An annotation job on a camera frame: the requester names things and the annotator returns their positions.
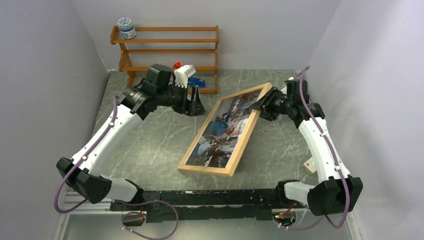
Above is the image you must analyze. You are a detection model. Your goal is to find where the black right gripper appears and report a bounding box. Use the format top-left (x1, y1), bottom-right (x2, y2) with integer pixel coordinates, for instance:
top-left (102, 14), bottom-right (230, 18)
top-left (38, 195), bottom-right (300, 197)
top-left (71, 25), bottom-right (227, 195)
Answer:
top-left (248, 87), bottom-right (293, 121)

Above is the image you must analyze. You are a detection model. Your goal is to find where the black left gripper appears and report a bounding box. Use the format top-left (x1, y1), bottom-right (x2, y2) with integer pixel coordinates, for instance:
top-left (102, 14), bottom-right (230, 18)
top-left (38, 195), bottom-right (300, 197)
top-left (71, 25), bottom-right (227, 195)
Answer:
top-left (156, 81), bottom-right (207, 116)

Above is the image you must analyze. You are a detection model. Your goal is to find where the printed street photo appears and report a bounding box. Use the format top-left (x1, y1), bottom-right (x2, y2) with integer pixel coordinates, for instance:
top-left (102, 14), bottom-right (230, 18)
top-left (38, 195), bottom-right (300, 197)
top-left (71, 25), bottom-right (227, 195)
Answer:
top-left (184, 90), bottom-right (261, 168)

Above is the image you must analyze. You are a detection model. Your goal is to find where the light wooden picture frame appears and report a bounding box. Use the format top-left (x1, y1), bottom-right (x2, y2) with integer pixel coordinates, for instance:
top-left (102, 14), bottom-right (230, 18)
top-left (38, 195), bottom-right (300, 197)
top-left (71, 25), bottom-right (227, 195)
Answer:
top-left (177, 82), bottom-right (272, 177)

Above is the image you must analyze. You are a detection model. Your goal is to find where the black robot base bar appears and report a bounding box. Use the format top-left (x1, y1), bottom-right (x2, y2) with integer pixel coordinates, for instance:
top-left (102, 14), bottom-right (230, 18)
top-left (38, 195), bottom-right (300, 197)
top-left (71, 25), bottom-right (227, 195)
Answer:
top-left (109, 188), bottom-right (303, 223)

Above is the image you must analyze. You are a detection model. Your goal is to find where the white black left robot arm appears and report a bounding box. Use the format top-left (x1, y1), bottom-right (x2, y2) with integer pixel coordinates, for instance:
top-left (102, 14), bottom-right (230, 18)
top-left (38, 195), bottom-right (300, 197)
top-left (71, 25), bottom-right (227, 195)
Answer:
top-left (56, 64), bottom-right (206, 210)

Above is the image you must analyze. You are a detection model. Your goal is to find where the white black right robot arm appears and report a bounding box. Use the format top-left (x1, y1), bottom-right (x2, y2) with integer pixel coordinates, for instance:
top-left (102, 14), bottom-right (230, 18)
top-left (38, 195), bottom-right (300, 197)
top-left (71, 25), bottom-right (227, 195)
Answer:
top-left (249, 79), bottom-right (363, 216)

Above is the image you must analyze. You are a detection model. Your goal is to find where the blue black stapler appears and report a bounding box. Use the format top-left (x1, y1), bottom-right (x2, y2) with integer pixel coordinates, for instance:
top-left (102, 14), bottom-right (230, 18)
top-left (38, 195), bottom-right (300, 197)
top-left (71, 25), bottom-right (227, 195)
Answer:
top-left (188, 77), bottom-right (206, 89)

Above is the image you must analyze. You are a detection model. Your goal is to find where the orange wooden shelf rack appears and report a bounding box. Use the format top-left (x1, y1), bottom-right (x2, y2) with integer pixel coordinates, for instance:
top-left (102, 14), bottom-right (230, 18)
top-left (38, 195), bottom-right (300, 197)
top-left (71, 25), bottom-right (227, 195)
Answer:
top-left (109, 25), bottom-right (220, 94)

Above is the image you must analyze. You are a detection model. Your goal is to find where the small white red box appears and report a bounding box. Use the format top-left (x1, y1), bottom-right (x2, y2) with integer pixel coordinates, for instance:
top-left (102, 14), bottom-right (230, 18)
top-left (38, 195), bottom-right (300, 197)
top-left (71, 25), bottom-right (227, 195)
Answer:
top-left (302, 157), bottom-right (317, 174)

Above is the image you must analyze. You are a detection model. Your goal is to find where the white blue lidded jar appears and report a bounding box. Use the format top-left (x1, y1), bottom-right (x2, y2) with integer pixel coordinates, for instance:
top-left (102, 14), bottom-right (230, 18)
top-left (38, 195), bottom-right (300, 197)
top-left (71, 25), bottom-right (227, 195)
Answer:
top-left (117, 17), bottom-right (137, 40)

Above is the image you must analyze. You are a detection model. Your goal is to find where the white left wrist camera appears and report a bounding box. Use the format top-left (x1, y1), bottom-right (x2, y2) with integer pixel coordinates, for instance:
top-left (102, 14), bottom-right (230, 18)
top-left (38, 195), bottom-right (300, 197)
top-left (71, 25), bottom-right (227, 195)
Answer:
top-left (173, 61), bottom-right (196, 89)

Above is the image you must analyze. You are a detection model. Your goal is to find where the aluminium rail frame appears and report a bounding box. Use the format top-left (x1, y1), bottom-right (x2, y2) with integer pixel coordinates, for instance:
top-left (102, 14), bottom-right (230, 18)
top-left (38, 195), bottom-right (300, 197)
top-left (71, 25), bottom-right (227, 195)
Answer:
top-left (51, 69), bottom-right (362, 240)

